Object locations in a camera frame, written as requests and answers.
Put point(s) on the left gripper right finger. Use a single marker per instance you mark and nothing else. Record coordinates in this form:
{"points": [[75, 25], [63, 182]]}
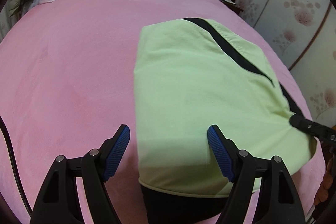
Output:
{"points": [[278, 200]]}

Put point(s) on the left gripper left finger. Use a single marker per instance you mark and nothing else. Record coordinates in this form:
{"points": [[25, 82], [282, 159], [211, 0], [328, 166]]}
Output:
{"points": [[58, 199]]}

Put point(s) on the green and black hooded jacket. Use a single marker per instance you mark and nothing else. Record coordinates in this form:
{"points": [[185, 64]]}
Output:
{"points": [[190, 74]]}

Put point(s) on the person's right hand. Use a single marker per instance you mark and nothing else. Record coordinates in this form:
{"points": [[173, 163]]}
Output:
{"points": [[322, 192]]}

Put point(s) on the pink bed sheet mattress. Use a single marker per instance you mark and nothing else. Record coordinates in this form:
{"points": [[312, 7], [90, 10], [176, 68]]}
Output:
{"points": [[67, 74]]}

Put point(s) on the floral sliding wardrobe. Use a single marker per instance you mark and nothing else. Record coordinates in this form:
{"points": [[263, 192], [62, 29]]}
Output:
{"points": [[302, 33]]}

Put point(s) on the dark wooden nightstand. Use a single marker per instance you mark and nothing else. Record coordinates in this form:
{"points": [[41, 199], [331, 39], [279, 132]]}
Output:
{"points": [[234, 8]]}

